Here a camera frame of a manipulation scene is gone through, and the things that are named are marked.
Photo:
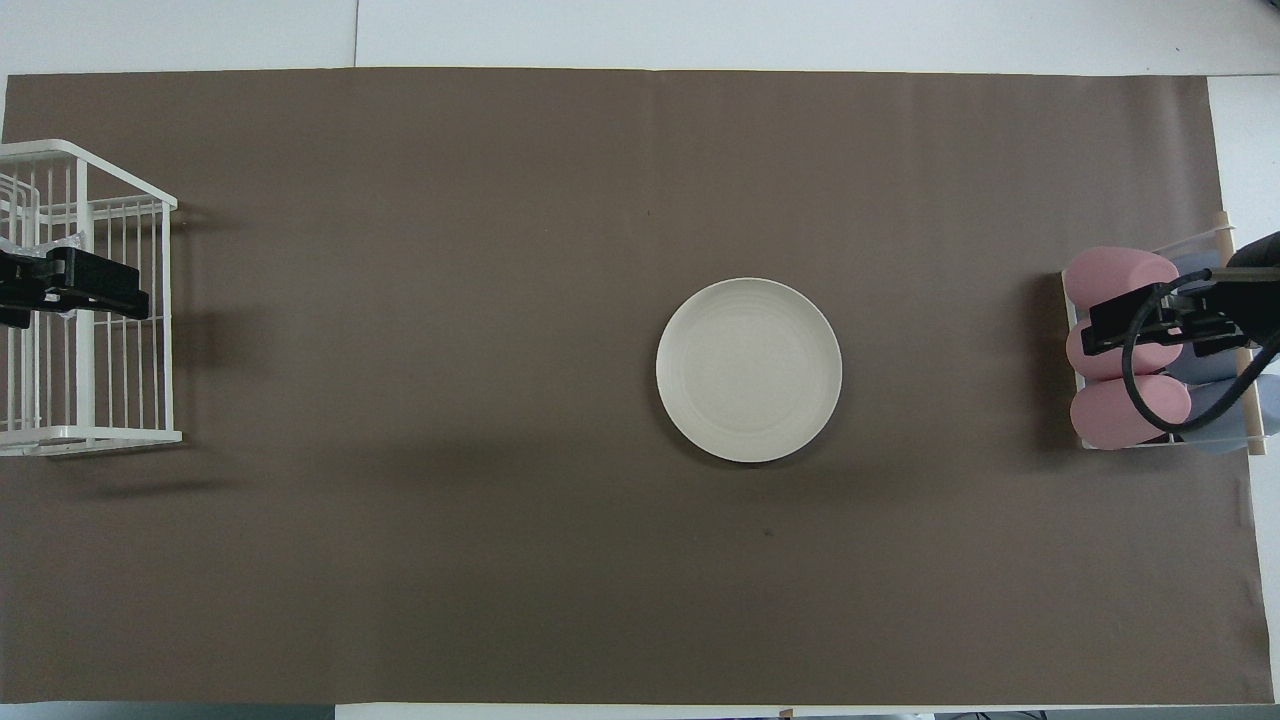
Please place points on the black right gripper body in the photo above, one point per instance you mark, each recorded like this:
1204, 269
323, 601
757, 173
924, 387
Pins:
1262, 300

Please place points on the cream round plate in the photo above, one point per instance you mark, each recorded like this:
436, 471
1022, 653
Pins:
748, 370

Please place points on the blue plastic cup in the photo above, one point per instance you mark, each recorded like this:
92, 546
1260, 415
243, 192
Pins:
1215, 368
1272, 410
1190, 262

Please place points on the pink plastic cup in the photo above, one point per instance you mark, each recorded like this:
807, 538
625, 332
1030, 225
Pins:
1160, 364
1095, 415
1110, 272

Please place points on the cup rack with wooden rod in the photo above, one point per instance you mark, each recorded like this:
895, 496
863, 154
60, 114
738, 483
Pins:
1252, 425

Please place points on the brown table mat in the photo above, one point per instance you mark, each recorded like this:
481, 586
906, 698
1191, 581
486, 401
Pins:
400, 300

